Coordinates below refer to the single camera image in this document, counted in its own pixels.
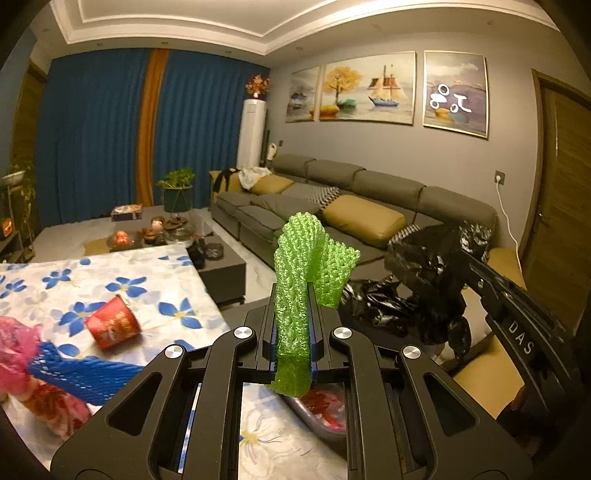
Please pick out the red paper cup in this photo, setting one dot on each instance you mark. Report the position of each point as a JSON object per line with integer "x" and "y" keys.
{"x": 113, "y": 323}

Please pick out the dark grey coffee table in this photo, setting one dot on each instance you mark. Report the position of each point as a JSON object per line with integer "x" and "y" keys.
{"x": 226, "y": 272}

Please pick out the white cloth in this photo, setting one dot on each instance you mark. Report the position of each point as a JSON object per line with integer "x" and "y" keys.
{"x": 254, "y": 176}

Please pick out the orange printed wrapper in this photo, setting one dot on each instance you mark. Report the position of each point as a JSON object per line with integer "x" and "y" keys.
{"x": 55, "y": 410}

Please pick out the abstract framed painting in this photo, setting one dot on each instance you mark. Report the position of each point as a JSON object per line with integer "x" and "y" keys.
{"x": 455, "y": 94}

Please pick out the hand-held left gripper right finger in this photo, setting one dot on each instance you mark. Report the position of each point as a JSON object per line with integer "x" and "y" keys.
{"x": 315, "y": 341}

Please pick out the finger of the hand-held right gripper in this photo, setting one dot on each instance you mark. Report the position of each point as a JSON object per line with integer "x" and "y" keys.
{"x": 494, "y": 277}

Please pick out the brown teapot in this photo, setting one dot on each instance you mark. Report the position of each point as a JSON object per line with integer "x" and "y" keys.
{"x": 154, "y": 230}

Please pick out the blue foam net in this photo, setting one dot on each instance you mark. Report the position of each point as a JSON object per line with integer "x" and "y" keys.
{"x": 78, "y": 374}

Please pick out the floral tablecloth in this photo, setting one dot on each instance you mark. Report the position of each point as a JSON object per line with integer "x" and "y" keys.
{"x": 138, "y": 267}

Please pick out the blue curtain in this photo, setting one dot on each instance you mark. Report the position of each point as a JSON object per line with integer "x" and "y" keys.
{"x": 212, "y": 120}
{"x": 92, "y": 138}

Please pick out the small mustard pillow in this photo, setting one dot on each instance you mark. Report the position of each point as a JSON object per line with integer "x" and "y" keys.
{"x": 272, "y": 184}

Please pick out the white standing air conditioner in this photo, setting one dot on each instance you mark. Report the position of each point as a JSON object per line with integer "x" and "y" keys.
{"x": 252, "y": 134}

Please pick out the black cloth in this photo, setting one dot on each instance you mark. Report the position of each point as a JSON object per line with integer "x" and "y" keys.
{"x": 225, "y": 180}

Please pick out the grey plastic bin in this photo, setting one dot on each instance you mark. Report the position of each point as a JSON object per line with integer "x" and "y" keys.
{"x": 295, "y": 408}

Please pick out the black plastic bag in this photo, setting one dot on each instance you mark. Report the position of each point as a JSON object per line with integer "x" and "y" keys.
{"x": 425, "y": 277}

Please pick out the grey cushion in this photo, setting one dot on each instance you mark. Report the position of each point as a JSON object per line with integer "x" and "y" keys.
{"x": 281, "y": 203}

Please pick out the narrow landscape painting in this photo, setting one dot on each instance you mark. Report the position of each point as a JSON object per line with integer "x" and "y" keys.
{"x": 302, "y": 97}

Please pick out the dark ashtray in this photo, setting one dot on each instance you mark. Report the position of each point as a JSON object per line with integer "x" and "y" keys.
{"x": 213, "y": 251}

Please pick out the white jug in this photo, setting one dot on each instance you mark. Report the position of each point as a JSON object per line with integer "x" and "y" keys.
{"x": 273, "y": 151}

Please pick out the glass kettle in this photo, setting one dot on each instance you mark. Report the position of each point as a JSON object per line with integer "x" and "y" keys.
{"x": 179, "y": 233}

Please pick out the sailboat painting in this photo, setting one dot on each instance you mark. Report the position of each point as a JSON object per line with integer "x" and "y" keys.
{"x": 367, "y": 90}

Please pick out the pink foam net sleeve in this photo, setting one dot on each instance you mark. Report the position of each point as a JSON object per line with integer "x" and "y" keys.
{"x": 14, "y": 355}

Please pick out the wooden door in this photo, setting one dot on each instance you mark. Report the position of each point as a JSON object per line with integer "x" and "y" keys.
{"x": 563, "y": 194}

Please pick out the orange flower bouquet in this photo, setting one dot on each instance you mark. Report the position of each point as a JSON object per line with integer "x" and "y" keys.
{"x": 257, "y": 86}

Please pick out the large mustard pillow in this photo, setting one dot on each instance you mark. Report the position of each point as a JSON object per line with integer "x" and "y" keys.
{"x": 364, "y": 221}

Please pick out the diamond patterned pillow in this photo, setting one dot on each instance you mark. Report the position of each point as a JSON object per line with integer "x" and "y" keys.
{"x": 318, "y": 193}

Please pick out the grey sectional sofa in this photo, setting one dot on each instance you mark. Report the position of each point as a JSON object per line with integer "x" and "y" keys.
{"x": 351, "y": 184}

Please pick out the potted green plant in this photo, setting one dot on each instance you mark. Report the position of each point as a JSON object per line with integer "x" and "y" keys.
{"x": 178, "y": 184}

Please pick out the printed box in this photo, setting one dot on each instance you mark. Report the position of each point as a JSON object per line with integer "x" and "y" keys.
{"x": 125, "y": 213}

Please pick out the houndstooth pillow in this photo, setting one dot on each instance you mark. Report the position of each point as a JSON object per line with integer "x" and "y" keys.
{"x": 404, "y": 235}

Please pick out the orange curtain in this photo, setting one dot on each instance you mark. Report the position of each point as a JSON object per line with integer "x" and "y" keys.
{"x": 151, "y": 124}

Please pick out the wall socket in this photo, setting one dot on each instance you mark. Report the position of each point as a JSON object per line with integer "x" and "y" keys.
{"x": 499, "y": 177}

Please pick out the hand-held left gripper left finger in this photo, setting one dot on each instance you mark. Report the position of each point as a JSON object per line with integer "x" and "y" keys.
{"x": 270, "y": 341}

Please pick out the small orange device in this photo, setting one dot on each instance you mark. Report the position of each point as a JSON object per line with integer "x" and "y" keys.
{"x": 6, "y": 226}

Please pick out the red wrapper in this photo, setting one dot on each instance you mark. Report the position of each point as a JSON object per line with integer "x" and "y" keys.
{"x": 328, "y": 406}

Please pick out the red round ornament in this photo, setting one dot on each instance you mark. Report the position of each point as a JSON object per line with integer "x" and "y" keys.
{"x": 121, "y": 240}

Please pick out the green foam net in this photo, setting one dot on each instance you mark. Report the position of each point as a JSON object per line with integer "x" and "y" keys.
{"x": 295, "y": 277}

